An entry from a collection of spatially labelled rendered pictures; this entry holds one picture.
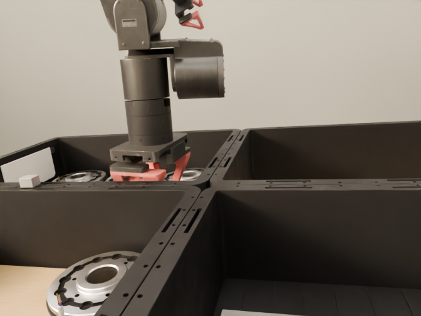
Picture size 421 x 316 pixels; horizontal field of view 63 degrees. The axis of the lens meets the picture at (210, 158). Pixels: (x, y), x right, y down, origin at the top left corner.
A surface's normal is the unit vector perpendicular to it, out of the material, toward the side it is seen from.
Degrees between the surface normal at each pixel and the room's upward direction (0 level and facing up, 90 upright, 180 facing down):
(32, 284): 0
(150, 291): 0
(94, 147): 90
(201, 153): 90
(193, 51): 97
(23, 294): 0
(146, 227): 90
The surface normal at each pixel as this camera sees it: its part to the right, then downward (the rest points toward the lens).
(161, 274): -0.09, -0.96
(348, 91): -0.04, 0.27
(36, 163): 0.97, -0.03
